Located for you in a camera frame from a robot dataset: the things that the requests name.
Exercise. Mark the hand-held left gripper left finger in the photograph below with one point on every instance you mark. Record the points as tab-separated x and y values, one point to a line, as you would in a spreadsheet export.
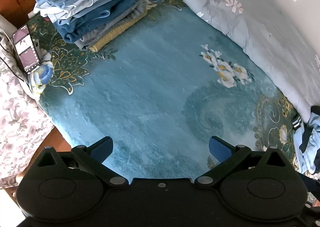
103	151

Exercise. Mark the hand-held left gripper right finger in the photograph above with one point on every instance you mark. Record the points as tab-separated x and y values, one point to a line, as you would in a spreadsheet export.
220	151

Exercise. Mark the light blue and navy jacket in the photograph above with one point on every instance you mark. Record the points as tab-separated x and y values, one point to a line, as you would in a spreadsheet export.
310	142

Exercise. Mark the stack of folded clothes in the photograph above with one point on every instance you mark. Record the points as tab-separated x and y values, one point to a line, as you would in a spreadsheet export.
100	10

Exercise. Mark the teal floral blanket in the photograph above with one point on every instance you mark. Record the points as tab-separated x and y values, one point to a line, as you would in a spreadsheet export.
140	87

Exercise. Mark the grey floral cloth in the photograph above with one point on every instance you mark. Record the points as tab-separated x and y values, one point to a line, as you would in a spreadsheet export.
17	117

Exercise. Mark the pale blue flowered quilt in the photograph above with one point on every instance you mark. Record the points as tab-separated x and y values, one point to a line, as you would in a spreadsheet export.
262	37

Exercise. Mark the black smartphone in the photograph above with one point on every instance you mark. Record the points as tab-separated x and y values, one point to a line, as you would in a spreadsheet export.
26	49

